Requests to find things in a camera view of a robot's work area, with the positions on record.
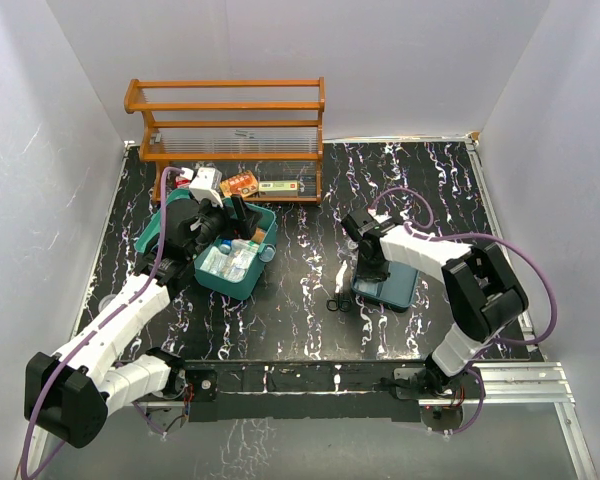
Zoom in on blue white roll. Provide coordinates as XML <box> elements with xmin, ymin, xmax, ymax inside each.
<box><xmin>219</xmin><ymin>240</ymin><xmax>232</xmax><ymax>255</ymax></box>

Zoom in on clear plastic bag packet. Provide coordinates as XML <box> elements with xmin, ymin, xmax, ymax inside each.
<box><xmin>221</xmin><ymin>250</ymin><xmax>256</xmax><ymax>283</ymax></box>

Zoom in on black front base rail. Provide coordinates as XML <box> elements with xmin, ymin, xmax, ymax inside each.
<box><xmin>129</xmin><ymin>359</ymin><xmax>486</xmax><ymax>424</ymax></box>

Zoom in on purple cable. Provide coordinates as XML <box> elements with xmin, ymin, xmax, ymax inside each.
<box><xmin>19</xmin><ymin>167</ymin><xmax>186</xmax><ymax>480</ymax></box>
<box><xmin>369</xmin><ymin>187</ymin><xmax>559</xmax><ymax>436</ymax></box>

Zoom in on black scissors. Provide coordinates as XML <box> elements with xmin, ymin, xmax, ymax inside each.
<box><xmin>326</xmin><ymin>261</ymin><xmax>351</xmax><ymax>312</ymax></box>

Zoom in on blue grey divided tray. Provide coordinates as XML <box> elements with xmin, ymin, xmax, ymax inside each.
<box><xmin>351</xmin><ymin>262</ymin><xmax>419</xmax><ymax>313</ymax></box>

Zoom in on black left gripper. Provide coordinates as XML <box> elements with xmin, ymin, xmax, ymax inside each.
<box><xmin>187</xmin><ymin>194</ymin><xmax>261</xmax><ymax>260</ymax></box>

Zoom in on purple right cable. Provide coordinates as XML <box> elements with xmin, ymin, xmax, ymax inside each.
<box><xmin>369</xmin><ymin>187</ymin><xmax>559</xmax><ymax>436</ymax></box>

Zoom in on red white medicine box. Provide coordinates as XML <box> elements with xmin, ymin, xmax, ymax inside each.
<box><xmin>175</xmin><ymin>168</ymin><xmax>194</xmax><ymax>188</ymax></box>

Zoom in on orange medicine box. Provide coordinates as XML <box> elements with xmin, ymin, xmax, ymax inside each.
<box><xmin>220</xmin><ymin>170</ymin><xmax>259</xmax><ymax>198</ymax></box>

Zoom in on orange wooden shelf rack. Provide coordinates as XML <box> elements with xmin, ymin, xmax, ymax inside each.
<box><xmin>124</xmin><ymin>78</ymin><xmax>325</xmax><ymax>204</ymax></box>

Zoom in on brown bottle orange cap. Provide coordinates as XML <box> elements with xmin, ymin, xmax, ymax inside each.
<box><xmin>251</xmin><ymin>228</ymin><xmax>267</xmax><ymax>245</ymax></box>

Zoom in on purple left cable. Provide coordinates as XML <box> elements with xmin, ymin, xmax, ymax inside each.
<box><xmin>19</xmin><ymin>167</ymin><xmax>186</xmax><ymax>480</ymax></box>

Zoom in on blue white packet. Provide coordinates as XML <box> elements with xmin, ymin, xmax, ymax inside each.
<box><xmin>352</xmin><ymin>278</ymin><xmax>382</xmax><ymax>296</ymax></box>

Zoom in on white bottle green label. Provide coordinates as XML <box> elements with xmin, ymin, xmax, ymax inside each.
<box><xmin>231</xmin><ymin>239</ymin><xmax>260</xmax><ymax>254</ymax></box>

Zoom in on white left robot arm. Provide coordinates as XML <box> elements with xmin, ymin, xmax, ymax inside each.
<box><xmin>24</xmin><ymin>189</ymin><xmax>277</xmax><ymax>448</ymax></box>

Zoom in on pale green long box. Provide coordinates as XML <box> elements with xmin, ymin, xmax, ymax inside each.
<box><xmin>258</xmin><ymin>180</ymin><xmax>299</xmax><ymax>197</ymax></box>

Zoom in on green plastic medicine box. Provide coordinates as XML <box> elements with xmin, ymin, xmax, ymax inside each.
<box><xmin>134</xmin><ymin>189</ymin><xmax>277</xmax><ymax>301</ymax></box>

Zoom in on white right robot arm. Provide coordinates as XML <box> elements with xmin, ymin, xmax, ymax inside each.
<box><xmin>341</xmin><ymin>209</ymin><xmax>529</xmax><ymax>397</ymax></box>

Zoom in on white blue-label packet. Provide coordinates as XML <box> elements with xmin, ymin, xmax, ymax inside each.
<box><xmin>200</xmin><ymin>246</ymin><xmax>228</xmax><ymax>276</ymax></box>

